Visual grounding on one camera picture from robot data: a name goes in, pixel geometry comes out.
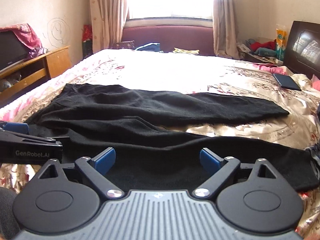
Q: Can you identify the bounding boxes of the black pants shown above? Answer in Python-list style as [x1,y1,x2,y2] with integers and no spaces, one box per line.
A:
[27,84,319,191]

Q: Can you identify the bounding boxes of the wooden tv cabinet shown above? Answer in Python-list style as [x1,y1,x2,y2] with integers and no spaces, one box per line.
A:
[1,46,72,107]

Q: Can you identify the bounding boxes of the black television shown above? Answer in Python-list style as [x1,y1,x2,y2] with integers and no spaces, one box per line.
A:
[0,31,30,70]

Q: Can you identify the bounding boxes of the pink cloth on television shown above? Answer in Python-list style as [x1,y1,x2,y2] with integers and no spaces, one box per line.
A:
[0,23,49,59]

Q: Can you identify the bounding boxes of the floral satin bedspread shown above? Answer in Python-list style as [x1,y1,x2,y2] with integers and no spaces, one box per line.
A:
[0,48,320,238]

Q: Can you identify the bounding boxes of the black smartphone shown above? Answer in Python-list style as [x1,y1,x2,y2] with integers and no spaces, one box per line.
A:
[273,74,301,91]

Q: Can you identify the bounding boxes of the red bag by curtain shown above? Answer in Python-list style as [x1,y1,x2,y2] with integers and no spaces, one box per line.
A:
[82,24,93,59]

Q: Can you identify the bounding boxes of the yellow cloth on sofa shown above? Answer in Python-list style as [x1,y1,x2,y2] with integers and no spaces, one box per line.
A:
[172,48,200,55]

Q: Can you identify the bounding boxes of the cluttered nightstand clothes pile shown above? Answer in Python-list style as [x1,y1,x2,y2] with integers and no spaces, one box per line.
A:
[237,38,283,66]

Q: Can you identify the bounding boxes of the right beige curtain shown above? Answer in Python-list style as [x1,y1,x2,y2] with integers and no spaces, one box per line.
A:
[213,0,239,60]

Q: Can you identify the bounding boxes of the beige curtain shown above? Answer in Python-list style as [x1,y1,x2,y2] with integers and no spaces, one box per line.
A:
[89,0,129,53]
[213,0,239,60]

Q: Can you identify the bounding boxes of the maroon sofa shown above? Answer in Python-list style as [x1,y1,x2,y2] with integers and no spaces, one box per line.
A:
[121,25,215,56]

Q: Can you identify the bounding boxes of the blue cloth on sofa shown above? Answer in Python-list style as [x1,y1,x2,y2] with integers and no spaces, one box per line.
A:
[135,42,161,52]

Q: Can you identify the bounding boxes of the dark wooden headboard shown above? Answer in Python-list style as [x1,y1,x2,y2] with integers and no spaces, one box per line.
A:
[284,21,320,78]

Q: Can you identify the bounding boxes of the yellow green snack bag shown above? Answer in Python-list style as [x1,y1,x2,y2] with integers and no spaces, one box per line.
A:
[276,24,288,61]

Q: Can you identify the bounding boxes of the left beige curtain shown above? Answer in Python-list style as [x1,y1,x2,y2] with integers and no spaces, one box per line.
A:
[89,0,129,53]

